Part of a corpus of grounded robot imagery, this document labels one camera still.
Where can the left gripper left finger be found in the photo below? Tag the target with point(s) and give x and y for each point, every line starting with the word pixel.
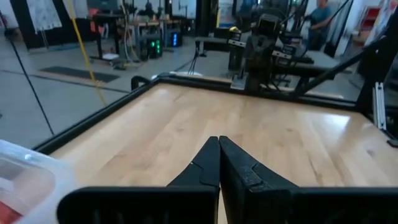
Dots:
pixel 140 205

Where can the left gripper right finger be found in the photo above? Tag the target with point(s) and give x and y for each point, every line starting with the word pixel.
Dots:
pixel 311 207

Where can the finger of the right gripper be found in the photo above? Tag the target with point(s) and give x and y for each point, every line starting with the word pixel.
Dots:
pixel 254 51
pixel 266 51

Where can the red popcorn bag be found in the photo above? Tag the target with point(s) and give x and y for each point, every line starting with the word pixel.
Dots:
pixel 7 214

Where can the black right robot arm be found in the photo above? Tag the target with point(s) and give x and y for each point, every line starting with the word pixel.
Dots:
pixel 267 25

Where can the yellow tag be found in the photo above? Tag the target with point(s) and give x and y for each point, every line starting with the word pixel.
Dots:
pixel 234 29

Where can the person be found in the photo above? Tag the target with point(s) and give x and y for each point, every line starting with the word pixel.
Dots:
pixel 320 25

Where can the black computer blue light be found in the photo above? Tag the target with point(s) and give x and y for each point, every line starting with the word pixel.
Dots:
pixel 174 39

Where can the red storage rack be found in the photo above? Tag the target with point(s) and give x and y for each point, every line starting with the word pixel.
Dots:
pixel 371 18

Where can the black computer green lights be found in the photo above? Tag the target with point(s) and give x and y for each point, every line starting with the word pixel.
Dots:
pixel 152 46

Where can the clear plastic bin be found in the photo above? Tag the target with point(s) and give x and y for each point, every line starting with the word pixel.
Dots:
pixel 37 174

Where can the silver aluminium extrusion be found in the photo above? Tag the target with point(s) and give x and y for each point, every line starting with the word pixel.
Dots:
pixel 380 109

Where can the black floor mat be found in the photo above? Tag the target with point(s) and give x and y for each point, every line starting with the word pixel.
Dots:
pixel 77 73

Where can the white patterned cloth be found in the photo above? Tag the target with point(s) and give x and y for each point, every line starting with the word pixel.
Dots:
pixel 43 15

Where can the silver right base bracket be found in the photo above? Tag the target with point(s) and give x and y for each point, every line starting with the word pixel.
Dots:
pixel 237 84

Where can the black metal table frame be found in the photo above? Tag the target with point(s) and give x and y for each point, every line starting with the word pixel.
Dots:
pixel 93 119

